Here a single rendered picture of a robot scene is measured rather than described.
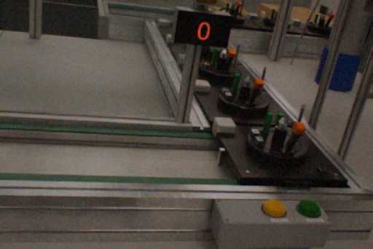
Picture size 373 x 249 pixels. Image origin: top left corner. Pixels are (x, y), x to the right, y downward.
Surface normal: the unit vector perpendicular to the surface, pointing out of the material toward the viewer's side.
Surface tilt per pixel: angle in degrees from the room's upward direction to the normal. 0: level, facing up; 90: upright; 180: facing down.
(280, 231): 90
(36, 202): 90
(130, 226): 90
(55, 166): 0
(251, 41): 90
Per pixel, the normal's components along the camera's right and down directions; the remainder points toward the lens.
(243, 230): 0.19, 0.44
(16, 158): 0.15, -0.90
